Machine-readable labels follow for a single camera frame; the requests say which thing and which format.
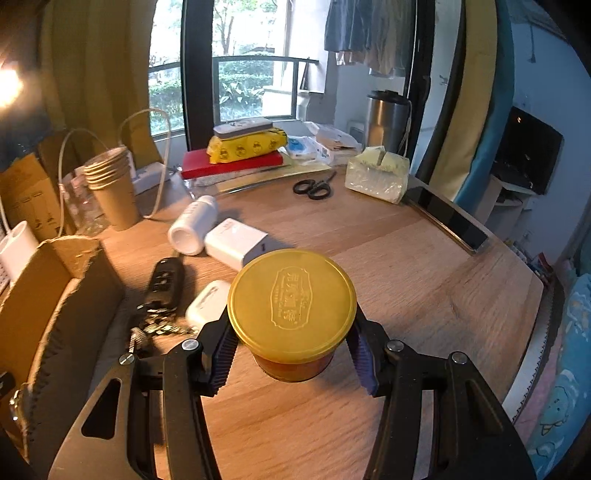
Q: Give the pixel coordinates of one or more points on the beige flat folder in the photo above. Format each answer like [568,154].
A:
[277,177]

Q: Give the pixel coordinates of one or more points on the blue printed blanket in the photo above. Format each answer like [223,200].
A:
[568,369]

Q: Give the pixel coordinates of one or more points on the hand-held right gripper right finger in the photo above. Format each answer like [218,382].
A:
[362,364]

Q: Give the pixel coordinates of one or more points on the stack of brown paper cups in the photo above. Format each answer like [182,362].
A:
[113,203]

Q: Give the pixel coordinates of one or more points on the black car key with keys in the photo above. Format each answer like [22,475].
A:
[164,281]

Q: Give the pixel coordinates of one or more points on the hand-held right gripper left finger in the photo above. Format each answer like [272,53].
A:
[224,357]

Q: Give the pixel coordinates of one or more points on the cardboard box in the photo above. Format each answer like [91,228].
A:
[60,323]

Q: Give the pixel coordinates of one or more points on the window curtain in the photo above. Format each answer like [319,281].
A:
[101,69]

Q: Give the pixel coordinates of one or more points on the hanging clothes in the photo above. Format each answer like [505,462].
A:
[364,32]

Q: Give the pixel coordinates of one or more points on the clear glass jar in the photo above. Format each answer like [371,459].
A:
[78,207]

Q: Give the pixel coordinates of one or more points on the black scissors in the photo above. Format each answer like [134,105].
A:
[318,190]

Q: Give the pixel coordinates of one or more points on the black smartphone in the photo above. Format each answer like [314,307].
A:
[452,217]

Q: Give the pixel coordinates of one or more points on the white power strip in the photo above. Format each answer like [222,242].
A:
[147,177]

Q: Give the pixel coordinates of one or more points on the small white carton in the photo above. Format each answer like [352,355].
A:
[337,141]

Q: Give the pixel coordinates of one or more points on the white power adapter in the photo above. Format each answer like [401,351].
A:
[205,304]
[231,242]

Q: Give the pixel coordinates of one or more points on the red book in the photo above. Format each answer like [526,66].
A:
[198,164]

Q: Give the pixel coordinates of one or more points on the black monitor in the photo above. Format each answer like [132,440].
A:
[526,147]

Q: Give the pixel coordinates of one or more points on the yellow tissue pack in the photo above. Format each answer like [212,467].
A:
[374,177]

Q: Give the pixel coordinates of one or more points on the balcony railing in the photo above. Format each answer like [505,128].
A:
[258,57]

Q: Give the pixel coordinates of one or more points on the white plastic bottle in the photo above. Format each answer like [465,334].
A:
[194,226]

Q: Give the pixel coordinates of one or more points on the flat cardboard lamp packaging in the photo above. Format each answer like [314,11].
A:
[27,194]

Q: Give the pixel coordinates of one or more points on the grey pencil case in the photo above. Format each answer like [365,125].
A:
[242,127]

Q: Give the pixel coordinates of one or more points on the steel thermos cup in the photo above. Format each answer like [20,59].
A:
[385,124]

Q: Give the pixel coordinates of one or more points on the blue and white packet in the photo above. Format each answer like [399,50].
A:
[302,146]

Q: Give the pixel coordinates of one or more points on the glass jar with gold lid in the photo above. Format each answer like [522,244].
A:
[291,295]

